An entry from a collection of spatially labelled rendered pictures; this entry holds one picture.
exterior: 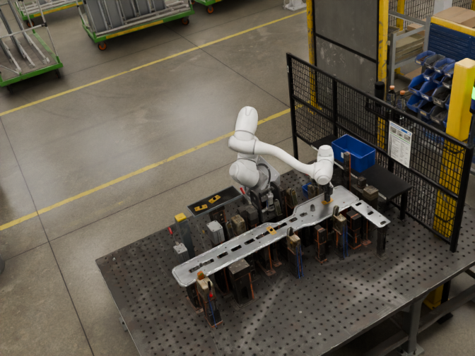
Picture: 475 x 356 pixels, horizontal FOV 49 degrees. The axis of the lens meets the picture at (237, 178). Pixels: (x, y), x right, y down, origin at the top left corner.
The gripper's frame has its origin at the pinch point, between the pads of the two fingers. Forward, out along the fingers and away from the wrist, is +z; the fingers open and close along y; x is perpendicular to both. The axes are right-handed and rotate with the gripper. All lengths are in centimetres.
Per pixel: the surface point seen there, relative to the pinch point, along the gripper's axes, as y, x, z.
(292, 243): 20.6, -43.2, 2.9
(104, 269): -69, -151, 35
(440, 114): -68, 184, 38
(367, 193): 14.5, 23.6, 0.4
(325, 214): 9.0, -8.5, 5.3
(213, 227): -15, -81, -6
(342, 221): 24.8, -6.8, 1.6
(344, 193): -0.8, 15.8, 5.3
